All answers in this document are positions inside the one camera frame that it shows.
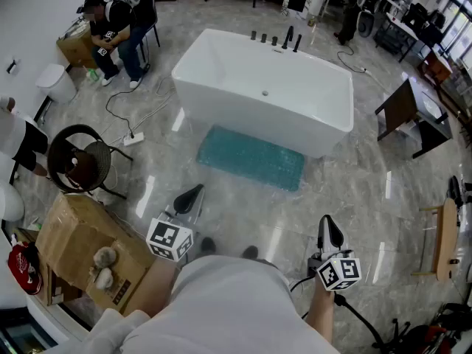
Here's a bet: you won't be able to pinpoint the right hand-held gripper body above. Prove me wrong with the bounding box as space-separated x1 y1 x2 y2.
307 242 363 292

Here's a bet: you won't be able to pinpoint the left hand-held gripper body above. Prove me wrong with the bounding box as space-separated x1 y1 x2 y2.
145 203 202 263

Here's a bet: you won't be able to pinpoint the teal bath mat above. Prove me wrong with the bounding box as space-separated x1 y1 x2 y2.
195 124 307 192

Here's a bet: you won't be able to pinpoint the person's left forearm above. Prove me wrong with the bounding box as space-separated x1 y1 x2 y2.
121 259 182 319

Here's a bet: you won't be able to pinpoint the person's right forearm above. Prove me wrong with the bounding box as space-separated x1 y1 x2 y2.
305 280 336 344

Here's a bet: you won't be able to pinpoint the beige plush toy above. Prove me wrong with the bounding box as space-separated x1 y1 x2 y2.
93 267 115 291
91 246 119 269

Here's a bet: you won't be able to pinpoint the white power strip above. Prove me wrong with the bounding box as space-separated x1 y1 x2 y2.
122 131 145 148

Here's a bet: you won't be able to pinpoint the person's white shirt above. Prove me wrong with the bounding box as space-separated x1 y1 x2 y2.
44 254 342 354

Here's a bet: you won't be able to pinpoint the large cardboard box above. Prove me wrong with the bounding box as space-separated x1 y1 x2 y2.
34 192 158 313

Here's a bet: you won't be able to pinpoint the light wooden stool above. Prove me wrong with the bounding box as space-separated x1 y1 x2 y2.
410 197 461 282

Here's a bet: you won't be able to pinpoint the red and black equipment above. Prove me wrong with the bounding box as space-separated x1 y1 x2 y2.
383 302 472 354

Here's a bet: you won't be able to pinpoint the black wicker chair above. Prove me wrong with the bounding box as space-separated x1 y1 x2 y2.
46 123 134 201

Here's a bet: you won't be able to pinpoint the white bathtub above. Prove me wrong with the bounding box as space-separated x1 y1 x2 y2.
171 28 355 159

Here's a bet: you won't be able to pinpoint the dark wooden table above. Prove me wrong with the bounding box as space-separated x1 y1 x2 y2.
375 77 454 160

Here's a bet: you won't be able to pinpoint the red cap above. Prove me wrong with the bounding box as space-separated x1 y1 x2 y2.
7 240 44 296

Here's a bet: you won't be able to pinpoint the white toilet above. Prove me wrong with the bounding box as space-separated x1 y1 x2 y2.
0 178 27 223

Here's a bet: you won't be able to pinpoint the white trash bin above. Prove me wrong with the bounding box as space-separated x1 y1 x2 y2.
35 63 77 105

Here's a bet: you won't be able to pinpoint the small cardboard box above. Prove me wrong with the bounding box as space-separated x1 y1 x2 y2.
55 22 99 70

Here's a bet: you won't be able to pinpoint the white fan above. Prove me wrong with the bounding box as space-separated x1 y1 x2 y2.
355 8 376 37

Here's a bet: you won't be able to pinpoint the black desk with white top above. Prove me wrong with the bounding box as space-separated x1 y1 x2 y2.
372 11 445 64

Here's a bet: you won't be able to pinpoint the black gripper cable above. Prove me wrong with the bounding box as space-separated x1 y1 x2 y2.
289 274 386 350

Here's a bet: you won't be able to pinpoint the white floor cable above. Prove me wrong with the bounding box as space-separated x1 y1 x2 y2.
98 74 178 147

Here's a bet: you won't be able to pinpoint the black thin floor cable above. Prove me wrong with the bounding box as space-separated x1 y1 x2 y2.
336 44 368 74

